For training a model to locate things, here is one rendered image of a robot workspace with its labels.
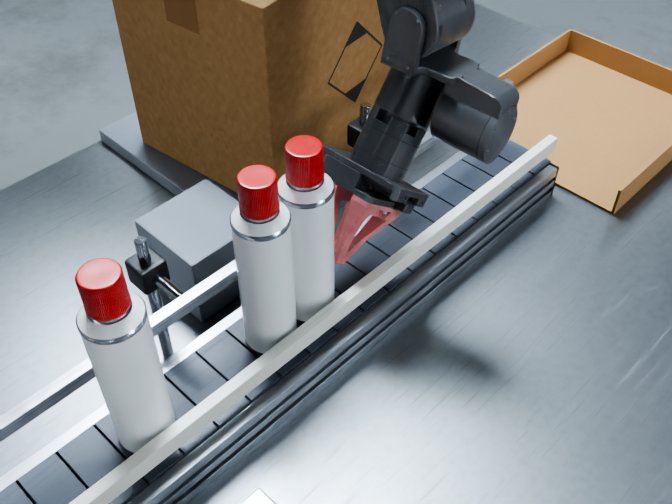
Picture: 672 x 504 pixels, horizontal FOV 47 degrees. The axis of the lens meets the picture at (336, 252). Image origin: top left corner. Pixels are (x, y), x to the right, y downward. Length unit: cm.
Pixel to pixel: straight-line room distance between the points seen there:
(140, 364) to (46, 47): 259
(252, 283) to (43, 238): 39
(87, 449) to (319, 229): 28
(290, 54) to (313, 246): 24
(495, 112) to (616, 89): 58
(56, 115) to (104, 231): 178
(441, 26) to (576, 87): 58
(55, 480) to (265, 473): 18
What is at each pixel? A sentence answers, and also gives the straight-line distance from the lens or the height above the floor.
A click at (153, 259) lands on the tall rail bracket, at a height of 97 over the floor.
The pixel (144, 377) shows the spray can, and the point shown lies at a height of 99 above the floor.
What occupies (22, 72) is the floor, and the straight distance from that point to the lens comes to 302.
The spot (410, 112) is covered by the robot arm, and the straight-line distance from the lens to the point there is 72.
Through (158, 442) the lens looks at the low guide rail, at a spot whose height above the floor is 92.
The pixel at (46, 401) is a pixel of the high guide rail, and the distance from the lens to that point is 67.
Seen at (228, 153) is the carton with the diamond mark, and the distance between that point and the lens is 94.
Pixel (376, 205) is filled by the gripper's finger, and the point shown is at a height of 100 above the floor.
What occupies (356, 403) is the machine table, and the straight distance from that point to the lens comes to 78.
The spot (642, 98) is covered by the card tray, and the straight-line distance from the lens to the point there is 125.
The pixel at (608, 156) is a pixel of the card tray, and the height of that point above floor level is 83.
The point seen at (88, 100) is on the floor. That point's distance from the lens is 279.
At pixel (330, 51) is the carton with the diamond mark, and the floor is 102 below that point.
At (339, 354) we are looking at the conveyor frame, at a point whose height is 86.
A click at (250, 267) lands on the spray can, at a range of 66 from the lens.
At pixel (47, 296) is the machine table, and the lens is 93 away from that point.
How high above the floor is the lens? 148
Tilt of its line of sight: 45 degrees down
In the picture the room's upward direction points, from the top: straight up
